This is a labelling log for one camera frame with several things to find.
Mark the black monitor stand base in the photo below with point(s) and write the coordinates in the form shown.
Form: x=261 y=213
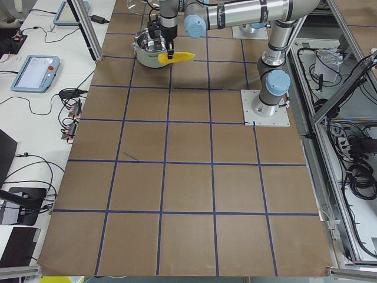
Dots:
x=22 y=205

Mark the yellow corn cob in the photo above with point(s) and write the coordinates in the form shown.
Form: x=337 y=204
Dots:
x=164 y=58

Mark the glass pot lid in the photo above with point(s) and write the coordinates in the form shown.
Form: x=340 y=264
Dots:
x=142 y=7

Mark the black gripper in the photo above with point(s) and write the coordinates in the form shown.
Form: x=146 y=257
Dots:
x=168 y=34

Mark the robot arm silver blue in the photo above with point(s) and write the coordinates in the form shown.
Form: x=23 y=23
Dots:
x=277 y=21

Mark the black laptop corner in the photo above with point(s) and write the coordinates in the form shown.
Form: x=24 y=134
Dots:
x=8 y=150

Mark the black power adapter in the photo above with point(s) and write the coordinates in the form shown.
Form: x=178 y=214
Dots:
x=99 y=19

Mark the blue teach pendant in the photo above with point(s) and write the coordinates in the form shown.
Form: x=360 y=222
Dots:
x=36 y=74
x=64 y=16

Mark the near blue teach pendant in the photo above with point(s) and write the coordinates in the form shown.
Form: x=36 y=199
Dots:
x=36 y=74

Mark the far blue teach pendant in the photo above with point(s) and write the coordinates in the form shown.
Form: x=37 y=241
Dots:
x=64 y=16

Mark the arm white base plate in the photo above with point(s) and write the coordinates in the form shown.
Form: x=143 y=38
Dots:
x=256 y=113

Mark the pale green steel pot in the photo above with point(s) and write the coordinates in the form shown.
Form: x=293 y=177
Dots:
x=147 y=49

